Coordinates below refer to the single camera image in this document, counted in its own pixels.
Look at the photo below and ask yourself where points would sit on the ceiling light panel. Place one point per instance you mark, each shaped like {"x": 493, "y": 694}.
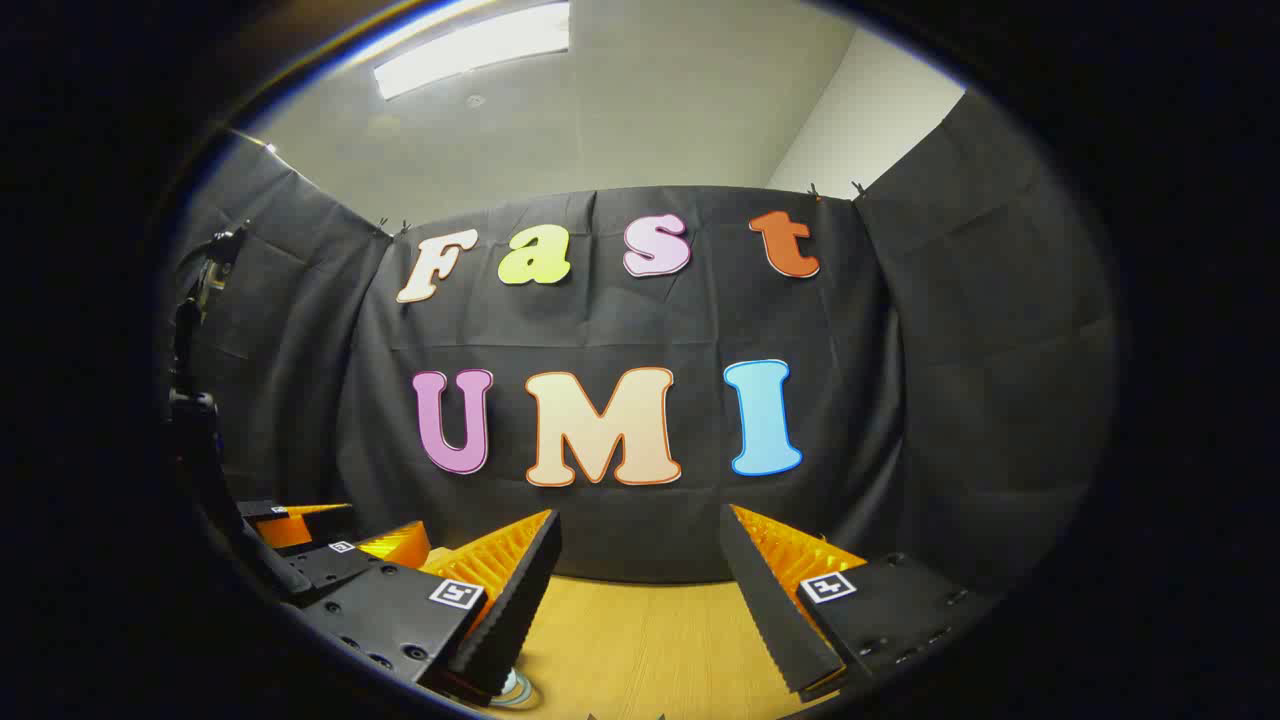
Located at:
{"x": 470, "y": 48}

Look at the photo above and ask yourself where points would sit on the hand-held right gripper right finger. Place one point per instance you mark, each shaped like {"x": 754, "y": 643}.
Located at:
{"x": 770, "y": 610}

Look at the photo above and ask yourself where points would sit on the light blue suitcase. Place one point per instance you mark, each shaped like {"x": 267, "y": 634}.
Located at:
{"x": 518, "y": 692}

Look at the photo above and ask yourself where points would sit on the black backdrop cloth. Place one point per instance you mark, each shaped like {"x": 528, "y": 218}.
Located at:
{"x": 650, "y": 320}

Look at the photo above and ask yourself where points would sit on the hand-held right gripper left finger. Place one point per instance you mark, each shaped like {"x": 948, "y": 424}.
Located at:
{"x": 515, "y": 610}

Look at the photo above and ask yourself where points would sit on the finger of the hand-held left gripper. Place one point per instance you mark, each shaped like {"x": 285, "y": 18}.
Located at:
{"x": 345, "y": 565}
{"x": 300, "y": 522}

